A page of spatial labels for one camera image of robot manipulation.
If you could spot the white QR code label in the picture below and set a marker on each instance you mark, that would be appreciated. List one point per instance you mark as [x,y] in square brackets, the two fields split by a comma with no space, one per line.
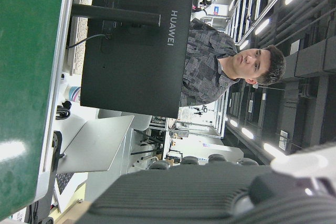
[21,216]

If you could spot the green conveyor belt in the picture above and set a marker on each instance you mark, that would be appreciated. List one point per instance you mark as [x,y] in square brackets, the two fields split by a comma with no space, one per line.
[21,51]

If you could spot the open laptop with black keys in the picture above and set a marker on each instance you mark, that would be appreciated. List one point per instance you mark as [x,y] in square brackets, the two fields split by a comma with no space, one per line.
[63,182]

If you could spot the black office chair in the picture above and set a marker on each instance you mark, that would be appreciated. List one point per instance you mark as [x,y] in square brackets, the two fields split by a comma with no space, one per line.
[218,158]
[248,161]
[160,165]
[190,160]

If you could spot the black perforated metal bracket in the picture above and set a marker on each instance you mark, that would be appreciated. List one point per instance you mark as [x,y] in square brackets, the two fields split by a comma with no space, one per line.
[56,140]

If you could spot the grey ventilation duct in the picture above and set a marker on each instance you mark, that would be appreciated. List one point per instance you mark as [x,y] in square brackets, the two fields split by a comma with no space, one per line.
[309,61]

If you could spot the silver laptop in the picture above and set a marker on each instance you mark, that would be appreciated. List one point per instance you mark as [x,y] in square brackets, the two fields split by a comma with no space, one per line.
[97,142]

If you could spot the white keyboard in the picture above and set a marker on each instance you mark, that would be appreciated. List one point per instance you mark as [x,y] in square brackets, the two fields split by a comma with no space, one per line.
[78,58]

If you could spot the person in grey patterned shirt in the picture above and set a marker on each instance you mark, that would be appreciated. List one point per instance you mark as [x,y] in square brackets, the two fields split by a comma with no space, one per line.
[207,66]

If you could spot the striped paper cup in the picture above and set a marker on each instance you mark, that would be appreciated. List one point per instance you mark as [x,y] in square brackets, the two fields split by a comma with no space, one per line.
[73,94]

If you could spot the black Huawei monitor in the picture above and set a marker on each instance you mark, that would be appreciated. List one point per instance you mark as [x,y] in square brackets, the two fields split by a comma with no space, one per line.
[136,77]

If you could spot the right dexterous robot hand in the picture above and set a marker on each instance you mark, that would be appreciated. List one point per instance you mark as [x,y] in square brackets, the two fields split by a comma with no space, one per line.
[183,197]

